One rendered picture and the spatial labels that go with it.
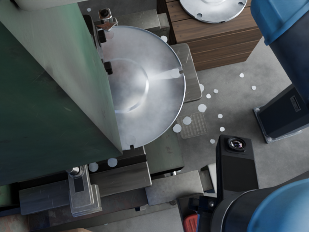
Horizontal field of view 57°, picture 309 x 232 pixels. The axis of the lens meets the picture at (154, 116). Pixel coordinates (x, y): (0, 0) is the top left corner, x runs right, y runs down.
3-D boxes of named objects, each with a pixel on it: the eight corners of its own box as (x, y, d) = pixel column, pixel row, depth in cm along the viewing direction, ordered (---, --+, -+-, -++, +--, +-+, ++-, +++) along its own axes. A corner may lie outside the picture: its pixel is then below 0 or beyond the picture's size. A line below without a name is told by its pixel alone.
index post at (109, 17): (114, 28, 75) (108, 4, 65) (117, 37, 74) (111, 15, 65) (104, 30, 74) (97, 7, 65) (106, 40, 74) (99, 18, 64)
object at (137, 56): (199, 134, 59) (200, 133, 59) (63, 164, 58) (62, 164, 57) (168, 16, 67) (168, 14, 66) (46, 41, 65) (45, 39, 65)
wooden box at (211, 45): (226, 0, 158) (244, -51, 125) (246, 61, 148) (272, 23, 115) (156, 14, 156) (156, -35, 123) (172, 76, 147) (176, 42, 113)
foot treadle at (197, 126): (200, 114, 130) (202, 111, 125) (206, 135, 127) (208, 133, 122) (73, 142, 127) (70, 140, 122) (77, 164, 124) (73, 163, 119)
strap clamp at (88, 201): (90, 137, 67) (78, 128, 57) (102, 210, 63) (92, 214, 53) (65, 143, 67) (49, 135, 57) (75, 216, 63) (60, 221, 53)
